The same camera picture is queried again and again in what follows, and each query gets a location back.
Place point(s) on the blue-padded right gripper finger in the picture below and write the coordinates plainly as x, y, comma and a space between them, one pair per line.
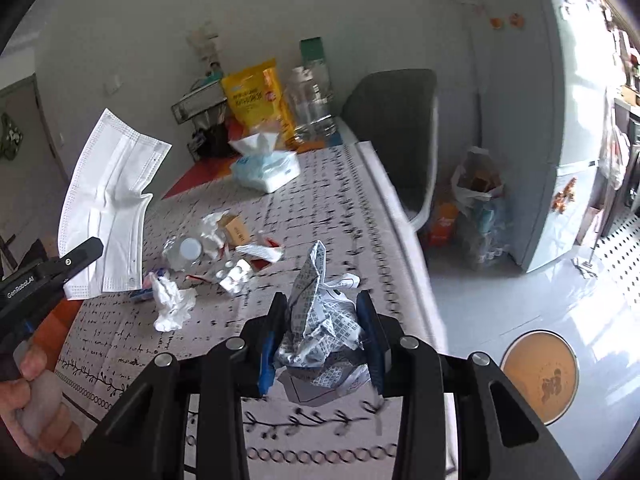
403, 367
240, 367

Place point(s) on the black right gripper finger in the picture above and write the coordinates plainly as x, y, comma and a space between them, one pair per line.
75, 259

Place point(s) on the white face mask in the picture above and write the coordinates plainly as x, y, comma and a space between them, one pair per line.
107, 199

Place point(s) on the printed paper wrapper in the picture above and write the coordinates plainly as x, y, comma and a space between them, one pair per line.
321, 354

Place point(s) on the white tissue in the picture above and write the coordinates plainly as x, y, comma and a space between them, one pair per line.
212, 235
173, 304

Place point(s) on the small brown cardboard box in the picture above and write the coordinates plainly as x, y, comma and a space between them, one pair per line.
234, 229

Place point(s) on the round trash bin brown lid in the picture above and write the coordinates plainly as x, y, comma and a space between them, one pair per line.
543, 367

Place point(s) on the person's left hand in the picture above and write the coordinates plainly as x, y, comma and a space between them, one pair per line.
32, 410

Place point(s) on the small blue white packet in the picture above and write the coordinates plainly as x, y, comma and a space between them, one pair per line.
145, 293

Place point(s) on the crumpled white tissue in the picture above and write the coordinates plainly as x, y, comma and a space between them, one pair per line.
173, 304

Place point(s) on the silver pill blister pack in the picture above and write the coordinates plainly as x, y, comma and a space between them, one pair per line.
231, 275

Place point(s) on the patterned grey tablecloth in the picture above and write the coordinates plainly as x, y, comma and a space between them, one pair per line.
334, 201

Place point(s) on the red white torn wrapper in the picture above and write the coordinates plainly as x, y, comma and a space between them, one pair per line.
262, 254

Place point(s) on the pack of water bottles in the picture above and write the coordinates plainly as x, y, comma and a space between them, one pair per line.
484, 232

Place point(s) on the white plastic bag with boxes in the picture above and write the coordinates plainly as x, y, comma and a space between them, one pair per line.
475, 180

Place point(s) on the tissue pack blue white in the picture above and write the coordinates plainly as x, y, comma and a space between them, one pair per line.
261, 166

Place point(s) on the grey chair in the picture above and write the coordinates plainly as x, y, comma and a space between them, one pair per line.
397, 112

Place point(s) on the yellow snack bag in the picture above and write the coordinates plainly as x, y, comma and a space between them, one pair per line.
257, 103

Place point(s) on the clear plastic jar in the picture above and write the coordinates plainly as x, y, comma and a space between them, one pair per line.
310, 95

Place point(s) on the green carton box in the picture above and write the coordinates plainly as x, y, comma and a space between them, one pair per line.
312, 52

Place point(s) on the white refrigerator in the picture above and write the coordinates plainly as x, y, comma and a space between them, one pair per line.
543, 68

